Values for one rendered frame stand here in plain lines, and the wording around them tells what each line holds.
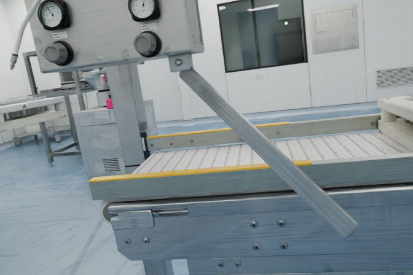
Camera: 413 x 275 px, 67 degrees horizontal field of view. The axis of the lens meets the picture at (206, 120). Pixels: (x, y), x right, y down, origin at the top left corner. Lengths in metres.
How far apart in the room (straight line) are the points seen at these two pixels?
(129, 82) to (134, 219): 0.36
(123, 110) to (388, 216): 0.59
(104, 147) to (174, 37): 2.82
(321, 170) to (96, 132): 2.85
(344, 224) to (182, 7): 0.31
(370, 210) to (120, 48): 0.41
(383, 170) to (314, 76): 4.98
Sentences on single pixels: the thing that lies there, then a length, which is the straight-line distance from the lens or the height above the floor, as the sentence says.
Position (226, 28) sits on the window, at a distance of 5.51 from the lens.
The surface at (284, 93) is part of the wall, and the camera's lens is 5.44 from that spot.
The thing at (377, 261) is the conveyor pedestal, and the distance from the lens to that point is 0.60.
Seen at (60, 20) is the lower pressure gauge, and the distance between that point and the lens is 0.46.
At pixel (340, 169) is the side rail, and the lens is 0.47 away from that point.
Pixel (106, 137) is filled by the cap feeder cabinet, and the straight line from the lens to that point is 3.15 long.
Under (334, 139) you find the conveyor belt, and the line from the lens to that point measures 0.71.
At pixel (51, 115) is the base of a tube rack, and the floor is 0.95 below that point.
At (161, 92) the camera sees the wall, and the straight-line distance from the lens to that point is 5.86.
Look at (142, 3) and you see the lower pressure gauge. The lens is 0.41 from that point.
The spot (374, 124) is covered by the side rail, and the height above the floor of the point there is 0.87.
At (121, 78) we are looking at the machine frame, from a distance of 0.78.
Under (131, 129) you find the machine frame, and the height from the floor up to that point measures 0.92.
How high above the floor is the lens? 1.05
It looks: 10 degrees down
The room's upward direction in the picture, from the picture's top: 8 degrees counter-clockwise
